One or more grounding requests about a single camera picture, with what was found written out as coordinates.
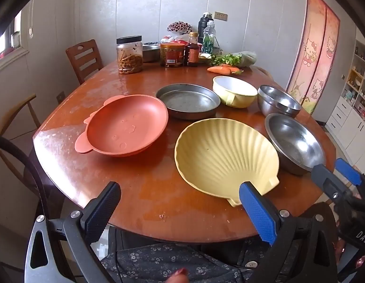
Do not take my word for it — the carrot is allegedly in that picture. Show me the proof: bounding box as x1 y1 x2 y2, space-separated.
221 64 244 74
207 66 232 75

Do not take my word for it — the deep steel bowl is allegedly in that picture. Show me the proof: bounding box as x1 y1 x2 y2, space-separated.
257 85 302 119

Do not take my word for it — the white shelf cabinet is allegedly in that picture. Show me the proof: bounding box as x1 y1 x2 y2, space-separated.
324 39 365 166

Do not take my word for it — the window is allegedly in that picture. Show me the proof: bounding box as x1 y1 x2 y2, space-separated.
0 9 26 71

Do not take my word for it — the person's left hand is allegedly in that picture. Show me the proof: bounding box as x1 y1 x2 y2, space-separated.
168 268 189 283

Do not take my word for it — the orange plate with ears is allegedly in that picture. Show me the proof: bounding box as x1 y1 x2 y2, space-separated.
75 94 169 157

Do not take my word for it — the black thermos bottle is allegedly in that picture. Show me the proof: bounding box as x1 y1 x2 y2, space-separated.
198 12 215 37

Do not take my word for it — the dried flower ornament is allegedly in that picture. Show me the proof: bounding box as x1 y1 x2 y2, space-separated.
167 21 192 34

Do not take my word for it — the bag of green vegetables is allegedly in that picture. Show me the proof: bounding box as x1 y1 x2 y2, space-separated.
210 51 257 67

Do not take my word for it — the clear plastic bottle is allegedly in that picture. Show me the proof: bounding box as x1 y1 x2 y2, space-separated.
202 21 215 54

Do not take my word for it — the slatted wooden chair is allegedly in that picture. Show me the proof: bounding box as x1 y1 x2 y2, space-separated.
66 39 104 85

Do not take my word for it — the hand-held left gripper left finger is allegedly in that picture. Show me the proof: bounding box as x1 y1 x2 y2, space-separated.
25 181 122 283

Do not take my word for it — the curved wooden armchair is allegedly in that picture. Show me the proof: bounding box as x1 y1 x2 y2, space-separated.
0 94 41 183

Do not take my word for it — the yellow bowl with handle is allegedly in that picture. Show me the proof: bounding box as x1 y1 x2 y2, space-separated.
212 76 258 108

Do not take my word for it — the pink cartoon door curtain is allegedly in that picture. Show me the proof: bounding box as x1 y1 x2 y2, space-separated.
285 0 340 115

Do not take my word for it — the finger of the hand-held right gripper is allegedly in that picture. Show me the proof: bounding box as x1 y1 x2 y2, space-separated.
311 163 354 205
335 158 365 195

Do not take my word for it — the wide steel bowl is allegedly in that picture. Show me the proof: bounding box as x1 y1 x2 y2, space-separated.
264 113 326 176

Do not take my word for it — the round metal pan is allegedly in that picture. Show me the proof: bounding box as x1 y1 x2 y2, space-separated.
156 84 221 120

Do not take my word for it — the dark sauce bottle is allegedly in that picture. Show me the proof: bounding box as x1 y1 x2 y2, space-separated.
186 32 200 67

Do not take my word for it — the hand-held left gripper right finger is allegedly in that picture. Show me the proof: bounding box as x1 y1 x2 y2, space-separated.
239 181 339 283

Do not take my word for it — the small steel basin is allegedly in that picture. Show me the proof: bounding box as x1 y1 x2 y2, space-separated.
142 44 161 63

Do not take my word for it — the orange-lidded jar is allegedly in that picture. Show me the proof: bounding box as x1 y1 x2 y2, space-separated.
160 42 186 68

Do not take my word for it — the black cable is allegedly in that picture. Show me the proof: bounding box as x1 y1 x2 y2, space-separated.
0 133 50 221

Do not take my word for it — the black-lidded plastic jar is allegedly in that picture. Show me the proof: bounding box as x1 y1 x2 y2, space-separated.
116 36 143 74

